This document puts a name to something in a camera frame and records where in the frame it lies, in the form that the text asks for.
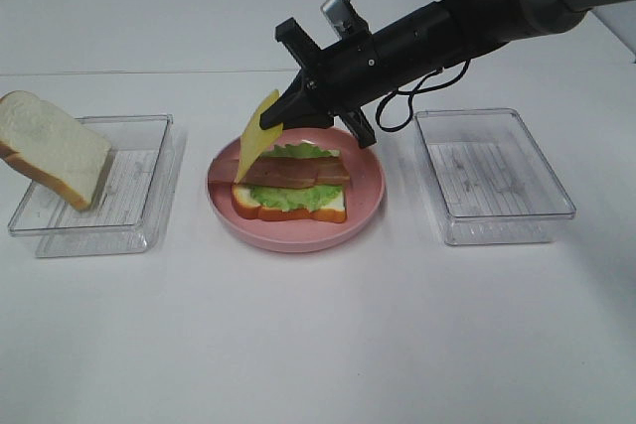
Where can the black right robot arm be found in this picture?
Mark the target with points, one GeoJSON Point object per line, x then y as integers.
{"type": "Point", "coordinates": [484, 26]}

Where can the green lettuce leaf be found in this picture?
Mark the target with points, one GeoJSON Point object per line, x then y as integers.
{"type": "Point", "coordinates": [293, 193]}

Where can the white bread slice in tray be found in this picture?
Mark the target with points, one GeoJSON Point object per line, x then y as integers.
{"type": "Point", "coordinates": [47, 145]}

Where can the clear right plastic tray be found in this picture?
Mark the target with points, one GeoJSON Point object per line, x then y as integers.
{"type": "Point", "coordinates": [488, 179]}

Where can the clear plastic tray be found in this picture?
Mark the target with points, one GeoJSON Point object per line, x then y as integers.
{"type": "Point", "coordinates": [488, 179]}
{"type": "Point", "coordinates": [132, 201]}

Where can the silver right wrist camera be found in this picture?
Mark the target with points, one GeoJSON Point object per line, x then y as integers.
{"type": "Point", "coordinates": [344, 19]}

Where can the clear left plastic tray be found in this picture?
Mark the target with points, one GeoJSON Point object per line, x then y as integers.
{"type": "Point", "coordinates": [132, 201]}

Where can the bacon strip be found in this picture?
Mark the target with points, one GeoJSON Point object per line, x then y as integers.
{"type": "Point", "coordinates": [331, 171]}
{"type": "Point", "coordinates": [270, 172]}

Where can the yellow cheese slice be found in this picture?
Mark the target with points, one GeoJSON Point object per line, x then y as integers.
{"type": "Point", "coordinates": [255, 140]}

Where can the pink round plate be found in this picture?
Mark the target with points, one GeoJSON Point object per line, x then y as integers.
{"type": "Point", "coordinates": [363, 197]}

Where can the bread slice with orange crust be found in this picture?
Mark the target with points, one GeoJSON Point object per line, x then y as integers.
{"type": "Point", "coordinates": [288, 208]}

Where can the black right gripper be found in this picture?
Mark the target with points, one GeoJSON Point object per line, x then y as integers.
{"type": "Point", "coordinates": [339, 80]}

